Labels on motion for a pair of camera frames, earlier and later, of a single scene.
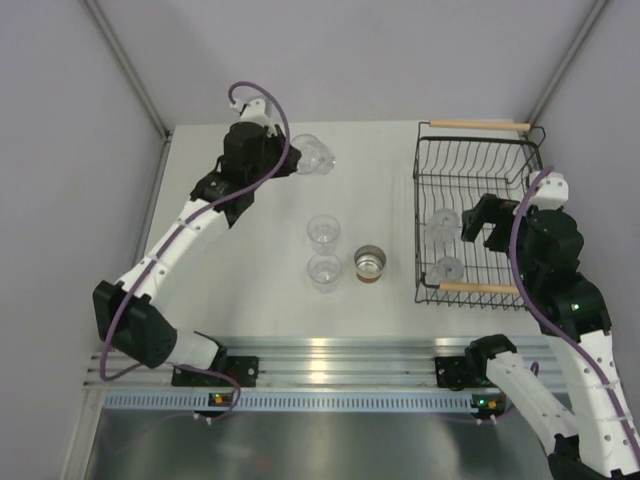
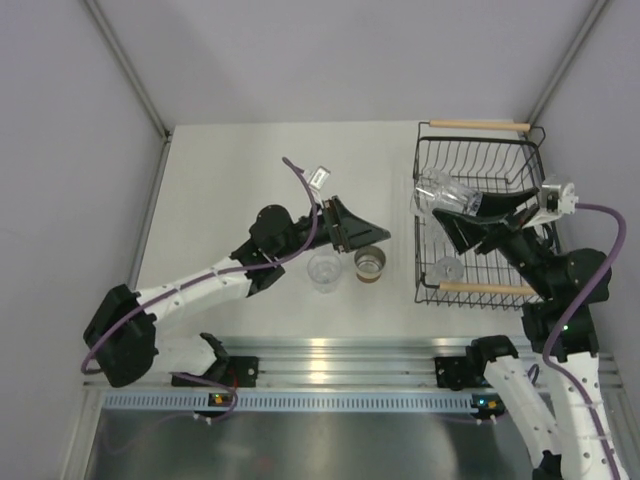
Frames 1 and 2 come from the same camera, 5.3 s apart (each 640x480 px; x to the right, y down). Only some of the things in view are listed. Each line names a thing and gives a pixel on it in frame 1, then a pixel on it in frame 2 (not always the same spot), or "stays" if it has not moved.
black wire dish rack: [455, 165] stays
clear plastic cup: [446, 268] stays
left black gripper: [290, 163] to [350, 232]
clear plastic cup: [441, 227] stays
